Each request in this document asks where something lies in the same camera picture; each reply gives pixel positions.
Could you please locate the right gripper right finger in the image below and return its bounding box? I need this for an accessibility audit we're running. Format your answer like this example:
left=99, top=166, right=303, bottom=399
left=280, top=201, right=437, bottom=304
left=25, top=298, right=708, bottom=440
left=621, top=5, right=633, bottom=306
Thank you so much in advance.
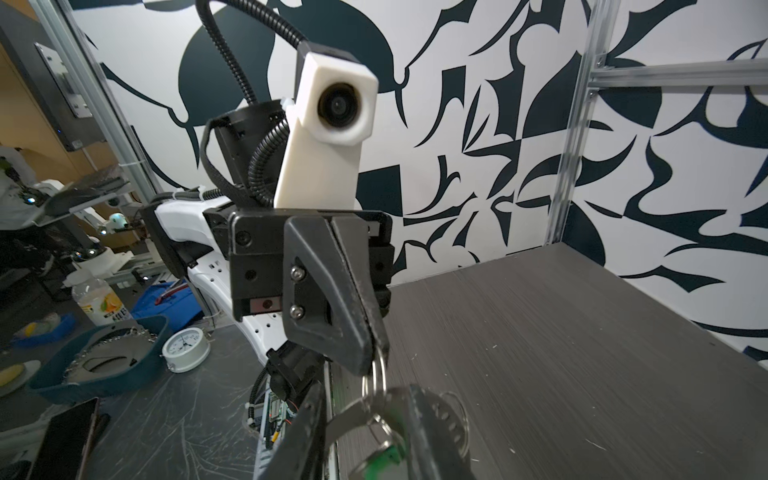
left=405, top=385, right=474, bottom=479

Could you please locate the computer monitor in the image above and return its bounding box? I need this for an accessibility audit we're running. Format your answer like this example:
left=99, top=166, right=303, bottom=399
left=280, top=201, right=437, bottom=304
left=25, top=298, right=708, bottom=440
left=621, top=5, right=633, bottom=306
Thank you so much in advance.
left=1, top=2, right=105, bottom=152

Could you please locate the teal tray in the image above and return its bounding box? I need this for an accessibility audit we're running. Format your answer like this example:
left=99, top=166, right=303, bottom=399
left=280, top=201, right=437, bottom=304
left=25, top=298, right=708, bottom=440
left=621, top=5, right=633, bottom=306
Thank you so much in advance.
left=27, top=315, right=171, bottom=405

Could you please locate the blue plastic bin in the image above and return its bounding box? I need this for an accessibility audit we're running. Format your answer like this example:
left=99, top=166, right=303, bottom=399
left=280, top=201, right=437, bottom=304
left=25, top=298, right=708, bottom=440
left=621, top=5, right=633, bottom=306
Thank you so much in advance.
left=131, top=281, right=203, bottom=332

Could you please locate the white round gauge clock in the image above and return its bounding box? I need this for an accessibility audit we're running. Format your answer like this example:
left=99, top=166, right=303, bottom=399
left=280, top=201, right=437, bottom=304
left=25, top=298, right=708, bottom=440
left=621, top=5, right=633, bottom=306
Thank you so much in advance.
left=161, top=327, right=211, bottom=374

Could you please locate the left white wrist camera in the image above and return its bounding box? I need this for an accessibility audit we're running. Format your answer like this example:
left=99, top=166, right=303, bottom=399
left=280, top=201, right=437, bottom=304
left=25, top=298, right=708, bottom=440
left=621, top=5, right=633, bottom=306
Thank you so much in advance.
left=274, top=40, right=379, bottom=210

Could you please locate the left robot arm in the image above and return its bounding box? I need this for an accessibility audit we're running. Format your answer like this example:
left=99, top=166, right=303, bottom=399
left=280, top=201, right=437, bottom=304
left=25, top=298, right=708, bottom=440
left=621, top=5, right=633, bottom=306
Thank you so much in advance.
left=141, top=180, right=394, bottom=405

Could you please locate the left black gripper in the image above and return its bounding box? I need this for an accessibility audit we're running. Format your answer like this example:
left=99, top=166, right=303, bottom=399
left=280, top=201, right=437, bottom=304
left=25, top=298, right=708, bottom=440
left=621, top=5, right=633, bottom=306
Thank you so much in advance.
left=203, top=206, right=394, bottom=376

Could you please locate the plastic juice bottle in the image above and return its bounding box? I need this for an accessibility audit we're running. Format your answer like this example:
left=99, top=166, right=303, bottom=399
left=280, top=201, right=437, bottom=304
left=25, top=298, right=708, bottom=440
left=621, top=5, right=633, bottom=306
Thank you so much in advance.
left=72, top=278, right=134, bottom=326

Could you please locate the small metal split ring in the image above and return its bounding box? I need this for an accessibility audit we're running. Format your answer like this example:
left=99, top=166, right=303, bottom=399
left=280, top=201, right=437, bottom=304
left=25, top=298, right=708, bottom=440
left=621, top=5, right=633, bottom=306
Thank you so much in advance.
left=361, top=350, right=390, bottom=409

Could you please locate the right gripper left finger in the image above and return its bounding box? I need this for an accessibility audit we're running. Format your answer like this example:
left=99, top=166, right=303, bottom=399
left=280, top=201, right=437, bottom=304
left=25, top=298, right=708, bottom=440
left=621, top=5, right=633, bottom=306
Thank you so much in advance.
left=258, top=383, right=327, bottom=480

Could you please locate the black smartphone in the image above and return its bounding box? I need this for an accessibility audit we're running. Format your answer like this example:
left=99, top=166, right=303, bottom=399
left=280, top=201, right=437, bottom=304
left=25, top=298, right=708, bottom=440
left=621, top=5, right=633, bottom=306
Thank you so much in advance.
left=28, top=398, right=100, bottom=480

